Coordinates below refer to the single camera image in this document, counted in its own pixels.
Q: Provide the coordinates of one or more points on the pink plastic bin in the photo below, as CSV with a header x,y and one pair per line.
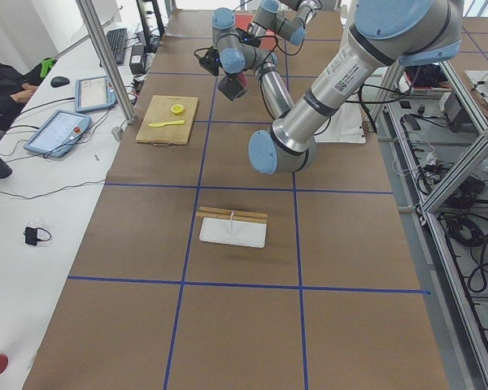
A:
x,y
254,34

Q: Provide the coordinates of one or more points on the seated person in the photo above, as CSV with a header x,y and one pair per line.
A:
x,y
16,89

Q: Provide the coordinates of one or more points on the black computer mouse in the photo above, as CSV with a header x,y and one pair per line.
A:
x,y
59,81

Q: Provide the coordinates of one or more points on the grey pink microfibre cloth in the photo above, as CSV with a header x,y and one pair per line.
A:
x,y
233,86

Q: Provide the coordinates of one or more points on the bamboo cutting board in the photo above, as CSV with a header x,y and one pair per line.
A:
x,y
159,111

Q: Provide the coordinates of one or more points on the black keyboard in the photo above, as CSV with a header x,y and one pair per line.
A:
x,y
117,40

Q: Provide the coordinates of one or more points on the wooden chopstick far from tray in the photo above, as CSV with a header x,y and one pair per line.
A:
x,y
238,213

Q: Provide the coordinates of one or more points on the small black clip device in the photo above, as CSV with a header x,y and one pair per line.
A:
x,y
35,235

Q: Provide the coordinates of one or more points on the teach pendant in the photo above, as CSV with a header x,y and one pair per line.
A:
x,y
94,94
58,134

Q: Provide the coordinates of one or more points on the yellow plastic knife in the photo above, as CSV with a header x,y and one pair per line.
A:
x,y
167,123

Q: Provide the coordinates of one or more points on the aluminium frame post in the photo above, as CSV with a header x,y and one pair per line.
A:
x,y
103,51

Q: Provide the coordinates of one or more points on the white rectangular tray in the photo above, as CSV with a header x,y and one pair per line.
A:
x,y
233,232

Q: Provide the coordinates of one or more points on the yellow lemon slice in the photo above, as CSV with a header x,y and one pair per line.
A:
x,y
177,109

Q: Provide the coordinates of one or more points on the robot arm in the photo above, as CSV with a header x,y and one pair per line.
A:
x,y
264,24
411,33

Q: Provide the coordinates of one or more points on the teach pendant far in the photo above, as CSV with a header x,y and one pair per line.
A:
x,y
94,94

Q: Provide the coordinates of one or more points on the teach pendant near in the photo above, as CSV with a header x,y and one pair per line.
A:
x,y
58,134

